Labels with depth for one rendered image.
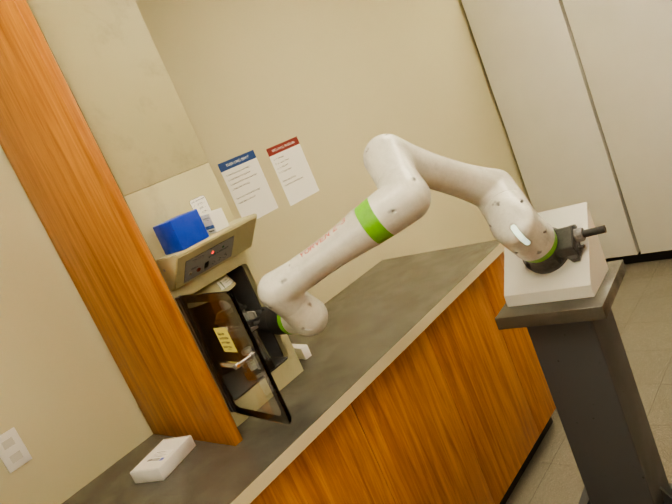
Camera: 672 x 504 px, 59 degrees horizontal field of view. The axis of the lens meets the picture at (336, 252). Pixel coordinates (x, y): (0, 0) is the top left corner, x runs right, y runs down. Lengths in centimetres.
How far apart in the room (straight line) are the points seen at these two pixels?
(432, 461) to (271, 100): 168
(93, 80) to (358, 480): 139
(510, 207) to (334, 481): 93
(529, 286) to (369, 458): 72
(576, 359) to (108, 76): 161
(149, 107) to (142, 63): 13
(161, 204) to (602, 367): 139
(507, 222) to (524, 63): 268
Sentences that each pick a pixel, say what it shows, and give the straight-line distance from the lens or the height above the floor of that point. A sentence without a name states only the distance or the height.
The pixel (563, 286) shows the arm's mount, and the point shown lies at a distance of 186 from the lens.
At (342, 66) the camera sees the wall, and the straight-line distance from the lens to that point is 323.
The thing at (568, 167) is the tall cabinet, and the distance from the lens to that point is 438.
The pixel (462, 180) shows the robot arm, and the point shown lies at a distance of 171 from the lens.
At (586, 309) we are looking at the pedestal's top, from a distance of 179.
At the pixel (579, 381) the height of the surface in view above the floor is 67.
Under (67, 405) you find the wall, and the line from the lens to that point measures 214.
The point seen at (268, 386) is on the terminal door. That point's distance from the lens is 161.
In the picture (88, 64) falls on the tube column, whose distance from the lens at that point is 187.
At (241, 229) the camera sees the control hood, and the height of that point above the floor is 148.
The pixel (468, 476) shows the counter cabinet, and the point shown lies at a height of 31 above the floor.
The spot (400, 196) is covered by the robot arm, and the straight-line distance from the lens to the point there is 143.
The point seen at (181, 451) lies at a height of 96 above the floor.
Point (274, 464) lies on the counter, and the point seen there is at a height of 93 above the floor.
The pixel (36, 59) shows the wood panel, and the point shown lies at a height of 210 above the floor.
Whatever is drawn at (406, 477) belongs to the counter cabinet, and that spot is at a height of 54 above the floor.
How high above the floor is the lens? 168
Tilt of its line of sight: 12 degrees down
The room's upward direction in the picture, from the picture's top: 23 degrees counter-clockwise
